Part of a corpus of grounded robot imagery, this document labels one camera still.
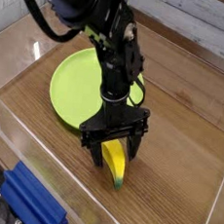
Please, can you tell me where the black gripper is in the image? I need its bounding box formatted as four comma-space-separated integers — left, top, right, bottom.
79, 104, 150, 167

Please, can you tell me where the yellow toy banana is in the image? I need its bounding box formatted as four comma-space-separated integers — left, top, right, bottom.
101, 139, 126, 190

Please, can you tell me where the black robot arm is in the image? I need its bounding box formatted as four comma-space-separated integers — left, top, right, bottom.
24, 0, 150, 167

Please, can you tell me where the green round plate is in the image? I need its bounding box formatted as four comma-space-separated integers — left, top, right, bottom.
45, 42, 148, 136

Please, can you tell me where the blue plastic clamp block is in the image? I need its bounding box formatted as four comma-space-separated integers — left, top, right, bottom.
0, 161, 68, 224

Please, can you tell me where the clear acrylic enclosure wall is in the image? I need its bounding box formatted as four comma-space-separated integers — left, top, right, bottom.
0, 99, 121, 224

